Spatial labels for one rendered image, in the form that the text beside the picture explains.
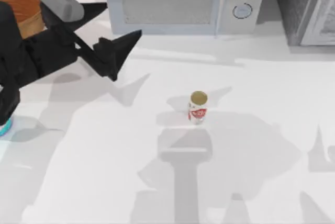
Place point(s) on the pale grey rounded box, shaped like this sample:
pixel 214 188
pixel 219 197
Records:
pixel 58 0

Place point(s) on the microwave oven door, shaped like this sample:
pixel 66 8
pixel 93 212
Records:
pixel 165 1

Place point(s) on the grey cabinet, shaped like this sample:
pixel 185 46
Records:
pixel 290 9

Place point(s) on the round microwave knob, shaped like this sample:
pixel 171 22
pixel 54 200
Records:
pixel 242 11

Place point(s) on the pale microwave oven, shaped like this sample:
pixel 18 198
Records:
pixel 183 1

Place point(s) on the red and white can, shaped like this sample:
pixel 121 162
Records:
pixel 198 109

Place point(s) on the teal round cup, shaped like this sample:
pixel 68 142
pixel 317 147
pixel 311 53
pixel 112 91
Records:
pixel 6 129

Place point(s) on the grey cabinet door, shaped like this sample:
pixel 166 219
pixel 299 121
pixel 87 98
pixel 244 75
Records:
pixel 320 12

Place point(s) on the brown wooden basket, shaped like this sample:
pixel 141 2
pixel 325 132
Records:
pixel 23 4

